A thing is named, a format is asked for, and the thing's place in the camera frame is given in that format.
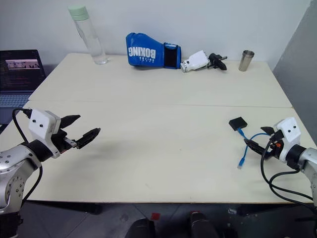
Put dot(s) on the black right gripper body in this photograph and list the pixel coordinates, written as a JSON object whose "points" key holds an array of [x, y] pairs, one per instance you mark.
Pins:
{"points": [[277, 148]]}

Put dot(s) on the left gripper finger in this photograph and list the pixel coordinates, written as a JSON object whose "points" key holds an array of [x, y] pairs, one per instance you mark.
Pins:
{"points": [[88, 137], [69, 120]]}

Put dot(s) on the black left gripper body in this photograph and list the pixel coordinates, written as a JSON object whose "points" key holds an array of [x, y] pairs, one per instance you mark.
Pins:
{"points": [[60, 141]]}

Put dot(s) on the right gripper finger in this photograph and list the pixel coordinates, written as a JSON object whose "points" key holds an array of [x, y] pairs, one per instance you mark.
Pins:
{"points": [[268, 130], [257, 148]]}

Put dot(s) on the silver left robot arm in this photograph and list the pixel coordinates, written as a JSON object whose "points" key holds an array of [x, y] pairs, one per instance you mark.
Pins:
{"points": [[15, 171]]}

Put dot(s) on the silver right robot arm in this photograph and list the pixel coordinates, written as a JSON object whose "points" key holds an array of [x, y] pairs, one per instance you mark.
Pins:
{"points": [[307, 158]]}

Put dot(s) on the black box with blue cable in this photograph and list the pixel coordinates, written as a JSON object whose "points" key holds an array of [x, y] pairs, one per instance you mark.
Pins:
{"points": [[238, 123]]}

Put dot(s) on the dark laptop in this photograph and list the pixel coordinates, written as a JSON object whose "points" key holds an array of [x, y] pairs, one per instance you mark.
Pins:
{"points": [[18, 72]]}

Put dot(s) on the steel cup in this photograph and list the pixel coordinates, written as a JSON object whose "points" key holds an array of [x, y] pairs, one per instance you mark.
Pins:
{"points": [[246, 60]]}

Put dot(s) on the clear bottle with green cap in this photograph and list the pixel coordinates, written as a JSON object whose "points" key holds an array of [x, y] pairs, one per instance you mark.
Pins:
{"points": [[91, 39]]}

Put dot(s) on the white and black spare gripper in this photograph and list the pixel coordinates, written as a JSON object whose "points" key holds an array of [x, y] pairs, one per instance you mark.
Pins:
{"points": [[196, 60]]}

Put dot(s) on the blue boxing glove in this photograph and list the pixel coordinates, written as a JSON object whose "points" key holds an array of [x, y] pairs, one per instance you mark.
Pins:
{"points": [[143, 52]]}

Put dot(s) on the dark rounded shape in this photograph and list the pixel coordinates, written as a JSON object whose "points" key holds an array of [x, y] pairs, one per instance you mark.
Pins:
{"points": [[142, 229]]}

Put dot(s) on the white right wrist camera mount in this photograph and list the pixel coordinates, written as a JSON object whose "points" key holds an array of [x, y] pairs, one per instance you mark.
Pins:
{"points": [[289, 134]]}

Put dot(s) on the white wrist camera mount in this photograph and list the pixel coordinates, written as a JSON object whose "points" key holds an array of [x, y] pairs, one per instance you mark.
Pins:
{"points": [[40, 124], [289, 134]]}

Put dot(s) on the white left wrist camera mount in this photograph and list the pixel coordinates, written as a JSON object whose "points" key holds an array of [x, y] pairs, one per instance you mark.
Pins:
{"points": [[40, 124]]}

